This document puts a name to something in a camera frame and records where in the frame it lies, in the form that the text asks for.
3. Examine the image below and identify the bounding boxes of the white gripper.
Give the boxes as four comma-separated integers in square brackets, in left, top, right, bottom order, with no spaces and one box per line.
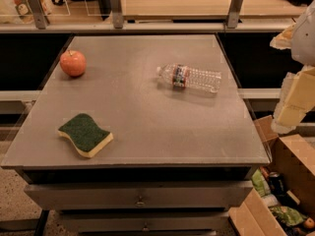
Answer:
[270,0,315,134]

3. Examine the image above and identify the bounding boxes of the green and yellow sponge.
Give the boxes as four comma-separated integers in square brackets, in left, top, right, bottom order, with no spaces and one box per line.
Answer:
[58,113,113,158]

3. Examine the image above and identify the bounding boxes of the red apple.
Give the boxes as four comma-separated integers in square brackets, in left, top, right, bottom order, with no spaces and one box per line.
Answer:
[60,50,87,77]

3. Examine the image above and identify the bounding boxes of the cardboard box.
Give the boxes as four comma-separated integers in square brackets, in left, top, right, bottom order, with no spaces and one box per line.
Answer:
[229,115,315,236]

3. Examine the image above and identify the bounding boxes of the clear plastic water bottle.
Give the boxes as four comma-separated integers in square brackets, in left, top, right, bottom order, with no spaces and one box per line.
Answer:
[157,64,221,93]

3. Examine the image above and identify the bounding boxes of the dark soda can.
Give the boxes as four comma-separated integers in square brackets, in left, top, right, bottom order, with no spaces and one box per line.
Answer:
[269,172,285,195]

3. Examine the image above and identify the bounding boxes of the green snack bag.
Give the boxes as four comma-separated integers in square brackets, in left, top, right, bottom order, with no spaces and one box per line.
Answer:
[270,206,307,227]

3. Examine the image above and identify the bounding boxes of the grey metal drawer cabinet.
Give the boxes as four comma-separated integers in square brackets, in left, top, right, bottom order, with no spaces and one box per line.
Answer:
[2,34,270,236]

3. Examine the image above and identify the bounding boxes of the upper grey drawer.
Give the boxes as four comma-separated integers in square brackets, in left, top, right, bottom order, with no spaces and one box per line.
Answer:
[25,181,252,210]

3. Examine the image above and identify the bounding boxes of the grey drawer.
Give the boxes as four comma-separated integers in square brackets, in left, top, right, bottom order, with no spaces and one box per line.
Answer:
[25,181,252,210]
[60,211,228,232]

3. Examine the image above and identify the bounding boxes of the lower grey drawer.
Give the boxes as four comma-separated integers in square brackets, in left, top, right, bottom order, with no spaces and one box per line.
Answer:
[60,211,228,232]

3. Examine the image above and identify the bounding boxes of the right metal bracket post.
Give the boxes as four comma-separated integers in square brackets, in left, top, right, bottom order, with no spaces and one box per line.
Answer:
[225,0,243,29]

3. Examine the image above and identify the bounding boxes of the metal bracket post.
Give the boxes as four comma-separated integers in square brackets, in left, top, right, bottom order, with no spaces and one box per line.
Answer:
[28,0,48,30]
[110,0,124,29]
[225,0,243,29]

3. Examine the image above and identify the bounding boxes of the middle metal bracket post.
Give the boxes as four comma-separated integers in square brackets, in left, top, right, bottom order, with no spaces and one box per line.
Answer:
[110,0,124,29]

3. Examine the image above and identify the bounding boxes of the left metal bracket post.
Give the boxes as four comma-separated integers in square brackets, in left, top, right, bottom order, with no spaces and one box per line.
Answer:
[28,0,48,30]

